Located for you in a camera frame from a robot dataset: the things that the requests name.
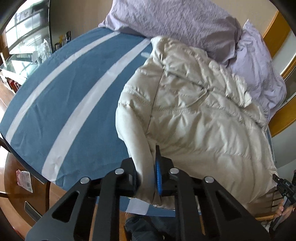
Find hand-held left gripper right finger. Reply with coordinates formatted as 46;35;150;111
154;145;271;241

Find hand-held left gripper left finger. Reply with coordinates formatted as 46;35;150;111
25;158;142;241

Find beige puffer jacket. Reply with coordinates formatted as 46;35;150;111
115;36;279;209

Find person's right hand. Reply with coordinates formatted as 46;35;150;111
273;201;293;219

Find wooden chair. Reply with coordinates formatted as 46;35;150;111
254;186;284;224

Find person's dark jeans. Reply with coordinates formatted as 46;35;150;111
124;211;177;241

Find blue white-striped bed sheet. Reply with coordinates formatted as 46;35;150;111
0;28;277;218

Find grey remote control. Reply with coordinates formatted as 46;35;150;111
24;201;42;221

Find pink packet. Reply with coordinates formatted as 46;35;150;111
16;170;33;193

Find round wooden table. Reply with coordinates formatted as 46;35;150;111
4;151;52;240

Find lavender quilt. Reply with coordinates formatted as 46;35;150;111
228;20;287;124

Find wooden headboard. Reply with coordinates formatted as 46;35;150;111
261;11;296;138

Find bottles on window ledge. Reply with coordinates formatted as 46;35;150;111
54;31;72;51

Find clear plastic wrap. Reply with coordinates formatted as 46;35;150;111
31;38;52;65

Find grey-lilac pillow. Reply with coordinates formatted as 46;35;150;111
98;0;243;66

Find window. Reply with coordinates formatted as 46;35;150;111
4;0;52;57

